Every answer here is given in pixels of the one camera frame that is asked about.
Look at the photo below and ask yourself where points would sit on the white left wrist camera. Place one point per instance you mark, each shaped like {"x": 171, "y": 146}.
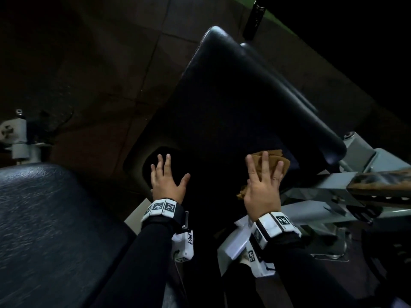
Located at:
{"x": 183, "y": 246}

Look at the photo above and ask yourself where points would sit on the brown cleaning cloth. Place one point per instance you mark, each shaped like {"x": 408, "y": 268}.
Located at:
{"x": 274, "y": 160}

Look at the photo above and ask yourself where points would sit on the person's left hand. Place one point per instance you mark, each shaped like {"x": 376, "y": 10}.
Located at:
{"x": 165, "y": 187}

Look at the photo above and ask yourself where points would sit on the right marker wristband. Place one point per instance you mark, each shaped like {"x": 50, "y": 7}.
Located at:
{"x": 273, "y": 226}

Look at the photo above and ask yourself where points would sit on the left marker wristband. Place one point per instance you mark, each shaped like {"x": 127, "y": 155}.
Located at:
{"x": 162, "y": 208}

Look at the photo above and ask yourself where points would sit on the black inclined bench pad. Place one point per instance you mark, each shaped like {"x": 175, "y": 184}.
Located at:
{"x": 231, "y": 92}

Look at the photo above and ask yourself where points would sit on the person's right forearm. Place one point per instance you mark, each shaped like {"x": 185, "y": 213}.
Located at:
{"x": 305, "y": 279}

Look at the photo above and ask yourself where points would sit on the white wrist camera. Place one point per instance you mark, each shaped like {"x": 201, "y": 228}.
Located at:
{"x": 183, "y": 246}
{"x": 257, "y": 263}

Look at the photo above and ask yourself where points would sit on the dark textured seat pad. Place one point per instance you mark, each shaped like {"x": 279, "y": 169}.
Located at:
{"x": 57, "y": 227}

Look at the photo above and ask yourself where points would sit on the person's right hand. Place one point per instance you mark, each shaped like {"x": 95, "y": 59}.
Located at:
{"x": 263, "y": 195}

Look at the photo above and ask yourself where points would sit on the black metal bar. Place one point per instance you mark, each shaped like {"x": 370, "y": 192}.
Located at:
{"x": 255, "y": 19}

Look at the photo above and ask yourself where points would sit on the marker wristband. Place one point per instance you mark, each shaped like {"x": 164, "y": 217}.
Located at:
{"x": 273, "y": 226}
{"x": 162, "y": 208}

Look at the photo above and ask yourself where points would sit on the person's left forearm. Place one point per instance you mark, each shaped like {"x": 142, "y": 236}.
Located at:
{"x": 141, "y": 269}

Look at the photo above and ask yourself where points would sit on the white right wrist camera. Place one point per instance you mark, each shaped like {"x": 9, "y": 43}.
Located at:
{"x": 257, "y": 263}

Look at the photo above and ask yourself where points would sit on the white machine frame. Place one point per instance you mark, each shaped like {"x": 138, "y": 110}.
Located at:
{"x": 369, "y": 163}

